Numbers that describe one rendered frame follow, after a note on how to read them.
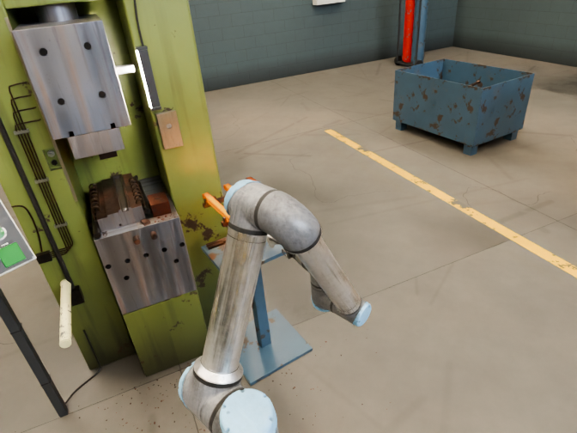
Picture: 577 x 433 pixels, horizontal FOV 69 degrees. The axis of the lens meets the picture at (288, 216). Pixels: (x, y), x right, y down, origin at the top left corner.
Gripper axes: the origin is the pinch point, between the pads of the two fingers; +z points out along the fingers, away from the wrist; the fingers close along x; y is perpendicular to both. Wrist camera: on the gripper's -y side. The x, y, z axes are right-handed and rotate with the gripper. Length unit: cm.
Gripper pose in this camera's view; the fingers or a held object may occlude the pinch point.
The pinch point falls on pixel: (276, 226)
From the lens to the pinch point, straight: 173.0
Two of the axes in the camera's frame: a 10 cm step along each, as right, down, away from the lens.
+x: 8.4, -3.3, 4.3
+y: 0.8, 8.5, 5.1
